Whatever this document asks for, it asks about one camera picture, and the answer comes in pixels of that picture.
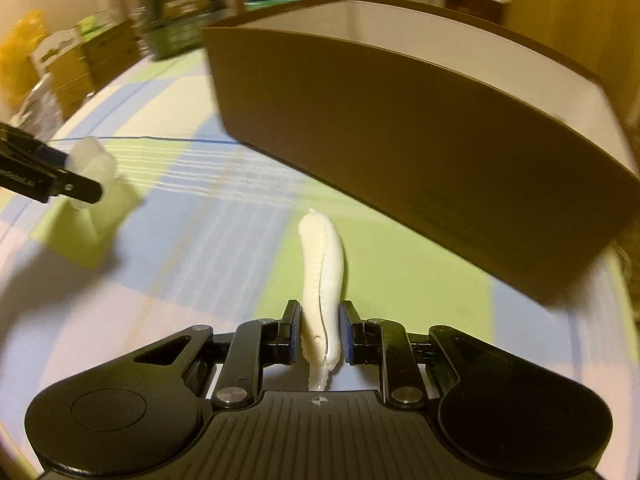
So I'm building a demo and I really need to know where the yellow plastic bag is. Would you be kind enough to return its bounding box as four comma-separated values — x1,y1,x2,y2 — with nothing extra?
0,7,48,106

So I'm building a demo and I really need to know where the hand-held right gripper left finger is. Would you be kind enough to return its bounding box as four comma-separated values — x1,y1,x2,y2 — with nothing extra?
132,300,303,408

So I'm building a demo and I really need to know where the white hair claw clip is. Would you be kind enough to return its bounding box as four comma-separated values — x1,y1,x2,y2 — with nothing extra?
297,208,346,392

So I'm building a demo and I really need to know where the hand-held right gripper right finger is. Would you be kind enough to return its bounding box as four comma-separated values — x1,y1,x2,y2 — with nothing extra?
340,301,481,407

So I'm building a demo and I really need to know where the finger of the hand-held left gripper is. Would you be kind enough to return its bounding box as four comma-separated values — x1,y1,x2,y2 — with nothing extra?
0,157,104,207
0,121,68,171

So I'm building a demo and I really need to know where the green black lidded container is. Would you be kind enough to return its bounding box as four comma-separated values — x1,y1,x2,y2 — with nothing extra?
137,0,231,61

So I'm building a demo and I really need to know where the white translucent pouch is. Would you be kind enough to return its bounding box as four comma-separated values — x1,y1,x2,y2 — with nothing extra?
62,136,143,256

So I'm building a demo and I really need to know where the checked cloth desktop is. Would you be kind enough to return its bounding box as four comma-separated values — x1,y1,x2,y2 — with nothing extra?
0,52,636,461

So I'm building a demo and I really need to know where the brown cardboard box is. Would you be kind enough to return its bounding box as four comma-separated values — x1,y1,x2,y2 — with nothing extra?
200,0,640,306

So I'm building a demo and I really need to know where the clear plastic bag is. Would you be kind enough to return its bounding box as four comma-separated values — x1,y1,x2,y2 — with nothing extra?
15,72,63,128

